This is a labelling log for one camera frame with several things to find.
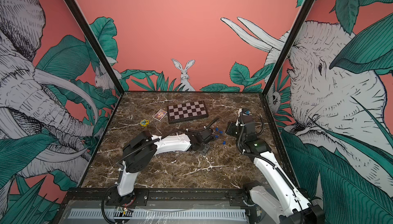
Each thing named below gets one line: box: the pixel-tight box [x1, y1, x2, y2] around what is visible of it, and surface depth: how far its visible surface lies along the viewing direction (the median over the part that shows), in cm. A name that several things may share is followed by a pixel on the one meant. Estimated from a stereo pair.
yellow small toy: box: [140, 119, 150, 127], surface depth 103 cm
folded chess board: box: [166, 100, 209, 125], surface depth 107 cm
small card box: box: [153, 108, 168, 122], surface depth 106 cm
